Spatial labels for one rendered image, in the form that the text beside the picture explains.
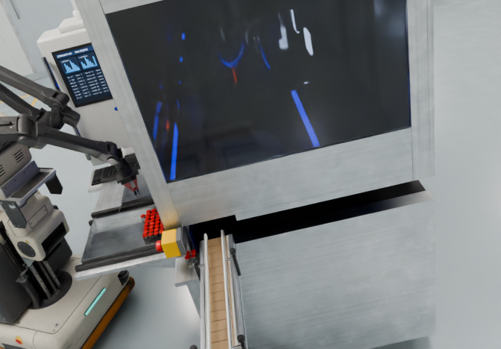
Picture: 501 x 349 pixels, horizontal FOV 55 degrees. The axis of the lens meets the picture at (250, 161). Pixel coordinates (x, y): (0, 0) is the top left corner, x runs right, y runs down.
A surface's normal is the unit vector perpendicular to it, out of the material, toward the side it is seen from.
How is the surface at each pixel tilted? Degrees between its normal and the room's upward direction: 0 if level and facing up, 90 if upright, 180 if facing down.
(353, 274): 90
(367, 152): 90
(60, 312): 0
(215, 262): 0
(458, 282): 0
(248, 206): 90
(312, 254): 90
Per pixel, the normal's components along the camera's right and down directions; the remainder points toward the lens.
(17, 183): 0.92, 0.03
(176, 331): -0.21, -0.83
